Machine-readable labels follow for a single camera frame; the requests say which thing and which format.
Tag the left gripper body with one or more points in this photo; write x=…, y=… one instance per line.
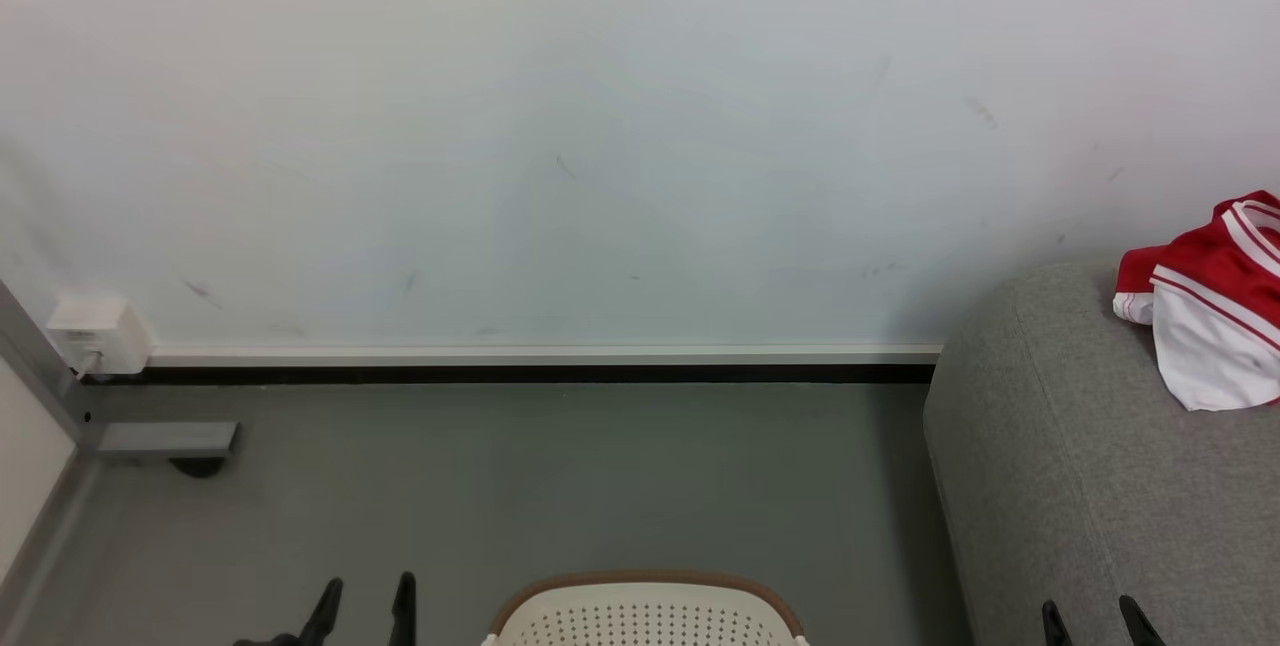
x=270, y=641

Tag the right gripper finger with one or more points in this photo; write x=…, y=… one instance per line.
x=1140, y=624
x=1055, y=626

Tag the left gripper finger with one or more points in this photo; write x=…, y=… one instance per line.
x=322, y=618
x=403, y=616

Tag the red and white garment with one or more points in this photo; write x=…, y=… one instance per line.
x=1215, y=346

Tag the white basket brown rim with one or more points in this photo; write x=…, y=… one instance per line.
x=645, y=616

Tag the grey fabric sofa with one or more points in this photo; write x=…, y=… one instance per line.
x=1080, y=486

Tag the white baseboard strip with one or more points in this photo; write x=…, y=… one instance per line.
x=540, y=354

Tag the black round frame foot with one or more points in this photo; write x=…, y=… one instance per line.
x=198, y=467

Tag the grey metal frame post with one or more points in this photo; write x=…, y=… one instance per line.
x=150, y=438

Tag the white wall socket box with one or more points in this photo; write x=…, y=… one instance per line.
x=100, y=336

